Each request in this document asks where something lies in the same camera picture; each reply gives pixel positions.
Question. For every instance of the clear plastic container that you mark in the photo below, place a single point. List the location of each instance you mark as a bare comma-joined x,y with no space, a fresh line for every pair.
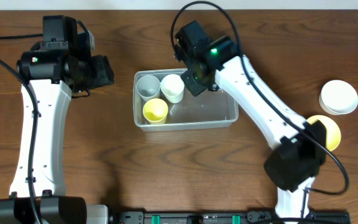
210,109

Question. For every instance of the white plastic cup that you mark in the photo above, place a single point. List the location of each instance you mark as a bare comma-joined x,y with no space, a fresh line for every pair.
172,87

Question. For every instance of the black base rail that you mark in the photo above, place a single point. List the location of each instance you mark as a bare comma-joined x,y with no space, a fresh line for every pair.
255,216

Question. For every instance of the grey plastic cup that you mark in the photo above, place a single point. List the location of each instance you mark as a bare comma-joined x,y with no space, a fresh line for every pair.
148,87

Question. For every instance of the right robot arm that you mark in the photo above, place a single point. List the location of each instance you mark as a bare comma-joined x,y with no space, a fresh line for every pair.
298,147

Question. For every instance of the yellow plastic cup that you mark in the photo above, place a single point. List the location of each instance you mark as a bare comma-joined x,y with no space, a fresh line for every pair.
155,111

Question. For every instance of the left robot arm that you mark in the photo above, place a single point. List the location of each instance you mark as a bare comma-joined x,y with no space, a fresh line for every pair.
54,71

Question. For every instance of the yellow plastic bowl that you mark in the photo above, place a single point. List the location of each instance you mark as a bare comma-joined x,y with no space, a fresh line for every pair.
333,137

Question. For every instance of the white plastic bowl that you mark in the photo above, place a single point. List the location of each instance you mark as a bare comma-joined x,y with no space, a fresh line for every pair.
338,97

